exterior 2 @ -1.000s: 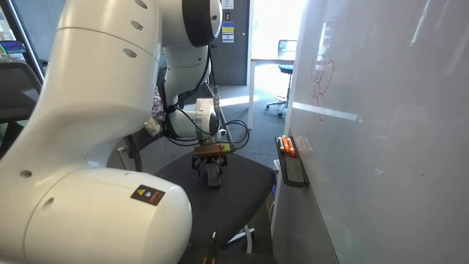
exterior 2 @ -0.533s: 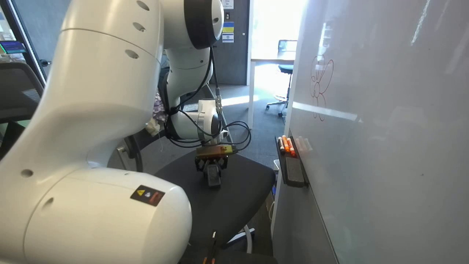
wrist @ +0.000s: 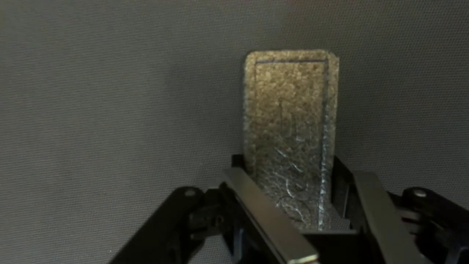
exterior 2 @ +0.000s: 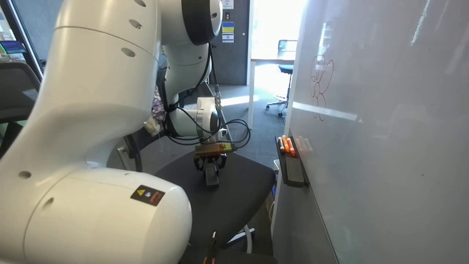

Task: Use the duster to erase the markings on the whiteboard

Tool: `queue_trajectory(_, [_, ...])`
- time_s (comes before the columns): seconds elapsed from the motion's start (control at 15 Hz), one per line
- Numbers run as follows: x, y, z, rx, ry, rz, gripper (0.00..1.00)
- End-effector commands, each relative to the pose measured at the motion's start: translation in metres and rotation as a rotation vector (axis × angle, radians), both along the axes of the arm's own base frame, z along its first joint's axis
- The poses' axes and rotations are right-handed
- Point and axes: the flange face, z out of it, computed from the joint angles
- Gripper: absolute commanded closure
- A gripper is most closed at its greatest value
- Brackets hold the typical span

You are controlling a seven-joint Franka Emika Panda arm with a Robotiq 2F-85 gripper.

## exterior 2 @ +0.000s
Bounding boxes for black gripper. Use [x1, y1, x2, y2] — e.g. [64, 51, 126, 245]
[193, 152, 230, 176]

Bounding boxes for large whiteboard panel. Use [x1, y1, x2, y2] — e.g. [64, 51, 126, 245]
[271, 0, 469, 264]

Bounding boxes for grey folding chair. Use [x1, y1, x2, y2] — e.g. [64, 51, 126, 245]
[108, 130, 278, 258]

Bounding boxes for cream towel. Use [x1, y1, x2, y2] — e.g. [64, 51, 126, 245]
[142, 116, 164, 139]

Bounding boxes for orange marker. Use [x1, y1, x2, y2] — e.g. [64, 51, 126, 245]
[277, 135, 290, 157]
[284, 136, 299, 158]

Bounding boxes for dark marker tray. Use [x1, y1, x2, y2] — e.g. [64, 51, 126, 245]
[274, 135, 311, 189]

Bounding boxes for black mesh office chair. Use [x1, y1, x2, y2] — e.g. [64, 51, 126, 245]
[264, 63, 296, 118]

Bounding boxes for dark grey door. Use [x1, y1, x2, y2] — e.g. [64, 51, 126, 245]
[208, 0, 252, 88]

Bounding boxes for white high table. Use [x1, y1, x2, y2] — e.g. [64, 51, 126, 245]
[248, 55, 298, 114]

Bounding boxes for blue yellow poster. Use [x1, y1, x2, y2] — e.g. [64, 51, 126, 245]
[221, 25, 236, 45]

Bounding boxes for open laptop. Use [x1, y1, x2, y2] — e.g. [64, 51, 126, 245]
[276, 38, 299, 60]

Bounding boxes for black chair backrest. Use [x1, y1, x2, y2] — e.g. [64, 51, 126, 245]
[0, 57, 44, 158]

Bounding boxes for yellow wrist camera box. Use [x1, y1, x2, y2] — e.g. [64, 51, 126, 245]
[193, 140, 234, 158]

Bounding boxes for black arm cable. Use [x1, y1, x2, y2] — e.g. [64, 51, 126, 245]
[163, 42, 254, 149]

